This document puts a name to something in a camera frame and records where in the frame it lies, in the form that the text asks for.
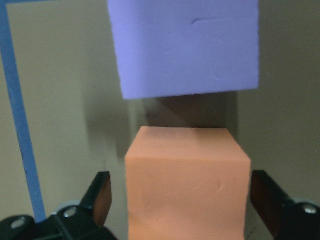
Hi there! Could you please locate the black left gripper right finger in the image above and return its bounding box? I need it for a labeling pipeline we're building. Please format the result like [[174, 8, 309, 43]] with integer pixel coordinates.
[[250, 170, 294, 238]]

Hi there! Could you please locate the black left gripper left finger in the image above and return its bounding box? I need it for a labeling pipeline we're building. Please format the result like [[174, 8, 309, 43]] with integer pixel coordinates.
[[79, 171, 112, 227]]

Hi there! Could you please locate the orange foam cube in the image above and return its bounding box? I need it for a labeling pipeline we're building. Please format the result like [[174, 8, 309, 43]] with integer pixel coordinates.
[[125, 126, 251, 240]]

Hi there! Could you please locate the purple foam cube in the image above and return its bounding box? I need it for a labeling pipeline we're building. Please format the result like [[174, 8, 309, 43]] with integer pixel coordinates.
[[107, 0, 260, 100]]

